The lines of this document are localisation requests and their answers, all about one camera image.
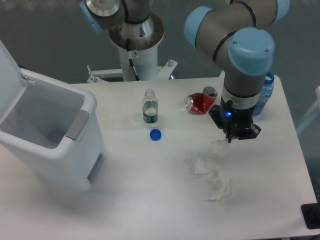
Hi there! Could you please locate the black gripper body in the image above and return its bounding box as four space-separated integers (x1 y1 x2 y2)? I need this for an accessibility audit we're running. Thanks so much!
209 95 261 140

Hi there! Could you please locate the white paper ball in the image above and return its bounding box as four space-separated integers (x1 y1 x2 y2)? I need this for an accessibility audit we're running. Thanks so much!
211 139 229 156
185 157 215 176

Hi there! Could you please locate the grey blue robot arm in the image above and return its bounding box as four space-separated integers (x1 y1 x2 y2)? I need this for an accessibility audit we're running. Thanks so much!
79 0 290 141

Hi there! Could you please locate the white open trash bin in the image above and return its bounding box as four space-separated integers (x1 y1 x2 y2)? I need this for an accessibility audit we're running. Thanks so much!
0 45 106 191

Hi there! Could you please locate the crushed red soda can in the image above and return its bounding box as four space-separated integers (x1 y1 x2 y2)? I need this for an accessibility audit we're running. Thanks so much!
184 86 218 115

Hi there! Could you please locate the blue plastic drink bottle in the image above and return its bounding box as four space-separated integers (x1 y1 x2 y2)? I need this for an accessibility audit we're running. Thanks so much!
253 72 275 118

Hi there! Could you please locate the white crumpled paper strip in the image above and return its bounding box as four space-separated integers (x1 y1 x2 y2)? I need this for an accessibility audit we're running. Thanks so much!
207 171 231 202

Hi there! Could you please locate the blue bottle cap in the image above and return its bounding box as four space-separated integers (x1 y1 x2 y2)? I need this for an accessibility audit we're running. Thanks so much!
149 128 162 141

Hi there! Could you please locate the clear green label bottle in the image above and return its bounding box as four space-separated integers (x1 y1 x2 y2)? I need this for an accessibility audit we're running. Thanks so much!
142 88 159 124

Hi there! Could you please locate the black device at edge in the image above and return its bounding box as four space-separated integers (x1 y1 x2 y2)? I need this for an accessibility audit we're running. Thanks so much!
300 203 320 230

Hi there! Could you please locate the white frame at right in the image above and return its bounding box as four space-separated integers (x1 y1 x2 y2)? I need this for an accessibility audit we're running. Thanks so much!
295 86 320 136

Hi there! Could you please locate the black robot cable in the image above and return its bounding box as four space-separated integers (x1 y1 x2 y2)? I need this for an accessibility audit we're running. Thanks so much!
126 37 141 81

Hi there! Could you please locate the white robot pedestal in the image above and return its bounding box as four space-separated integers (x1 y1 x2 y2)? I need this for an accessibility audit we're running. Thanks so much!
87 13 178 83

